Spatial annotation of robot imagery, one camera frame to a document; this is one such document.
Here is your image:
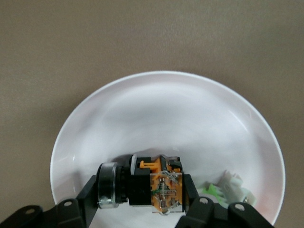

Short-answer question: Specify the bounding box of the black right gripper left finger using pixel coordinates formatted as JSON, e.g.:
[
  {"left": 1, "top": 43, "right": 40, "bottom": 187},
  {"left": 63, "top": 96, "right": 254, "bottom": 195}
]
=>
[{"left": 0, "top": 174, "right": 100, "bottom": 228}]

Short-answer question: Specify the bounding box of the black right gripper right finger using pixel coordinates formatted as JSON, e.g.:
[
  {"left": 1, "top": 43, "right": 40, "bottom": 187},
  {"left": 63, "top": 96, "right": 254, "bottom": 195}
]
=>
[{"left": 175, "top": 174, "right": 276, "bottom": 228}]

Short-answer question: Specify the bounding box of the pink round plate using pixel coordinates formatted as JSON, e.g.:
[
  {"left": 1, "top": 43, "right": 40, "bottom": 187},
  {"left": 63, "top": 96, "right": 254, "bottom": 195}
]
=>
[{"left": 49, "top": 70, "right": 285, "bottom": 228}]

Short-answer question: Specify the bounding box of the green and white push-button switch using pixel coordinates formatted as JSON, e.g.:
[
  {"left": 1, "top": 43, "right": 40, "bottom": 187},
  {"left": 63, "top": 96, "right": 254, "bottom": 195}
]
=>
[{"left": 198, "top": 170, "right": 257, "bottom": 207}]

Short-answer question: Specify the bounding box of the orange and black push-button switch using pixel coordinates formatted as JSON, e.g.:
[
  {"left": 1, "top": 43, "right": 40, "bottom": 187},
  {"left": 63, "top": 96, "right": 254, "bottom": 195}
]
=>
[{"left": 96, "top": 154, "right": 185, "bottom": 216}]

